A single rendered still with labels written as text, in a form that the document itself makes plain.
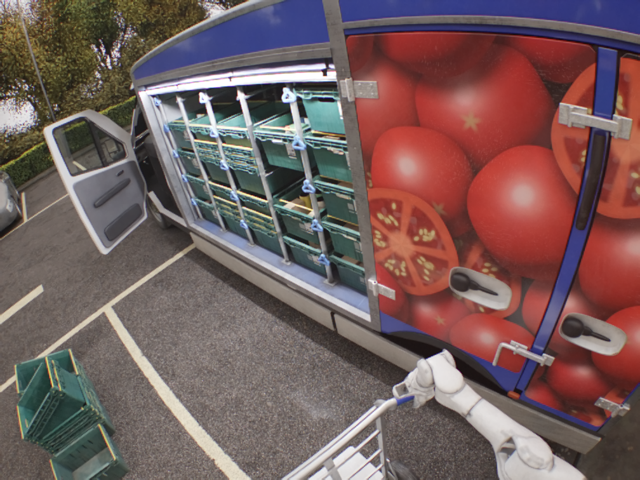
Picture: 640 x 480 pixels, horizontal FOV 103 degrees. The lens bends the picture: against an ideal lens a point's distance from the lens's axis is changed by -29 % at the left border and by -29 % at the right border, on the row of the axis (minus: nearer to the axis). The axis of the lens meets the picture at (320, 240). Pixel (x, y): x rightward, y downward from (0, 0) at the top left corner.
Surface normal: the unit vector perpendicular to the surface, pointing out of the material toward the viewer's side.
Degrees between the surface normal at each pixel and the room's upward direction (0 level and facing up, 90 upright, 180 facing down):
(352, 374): 0
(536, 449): 26
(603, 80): 90
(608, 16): 90
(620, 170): 90
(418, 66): 90
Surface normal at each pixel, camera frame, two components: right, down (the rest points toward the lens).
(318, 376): -0.18, -0.80
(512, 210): -0.66, 0.53
